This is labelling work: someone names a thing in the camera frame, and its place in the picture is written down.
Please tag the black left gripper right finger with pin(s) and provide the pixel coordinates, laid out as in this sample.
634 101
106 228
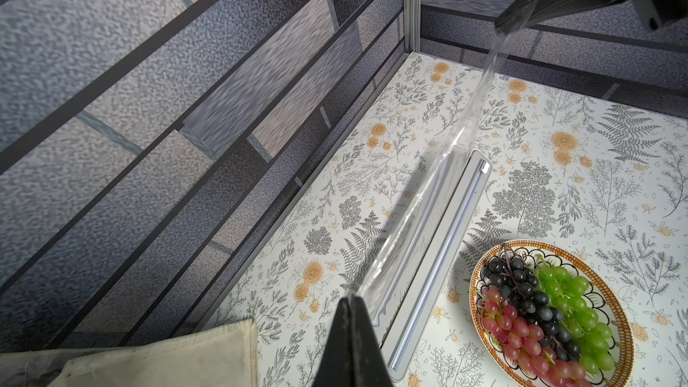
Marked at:
368 366

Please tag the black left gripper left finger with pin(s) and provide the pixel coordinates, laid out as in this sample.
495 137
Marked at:
336 368

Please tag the cream plastic wrap dispenser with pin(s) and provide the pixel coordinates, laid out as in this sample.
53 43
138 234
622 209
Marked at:
404 332

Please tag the clear plastic wrap sheet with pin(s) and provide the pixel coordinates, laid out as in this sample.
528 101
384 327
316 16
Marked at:
386 281

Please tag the cream canvas tote bag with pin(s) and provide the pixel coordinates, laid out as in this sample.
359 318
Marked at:
222 356

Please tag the red grape bunch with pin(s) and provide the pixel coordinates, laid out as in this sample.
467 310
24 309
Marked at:
519 342

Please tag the black grape bunch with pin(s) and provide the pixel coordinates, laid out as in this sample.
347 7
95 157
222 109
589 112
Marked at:
513 275

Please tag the green grape bunch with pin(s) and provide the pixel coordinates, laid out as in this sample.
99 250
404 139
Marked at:
572 328

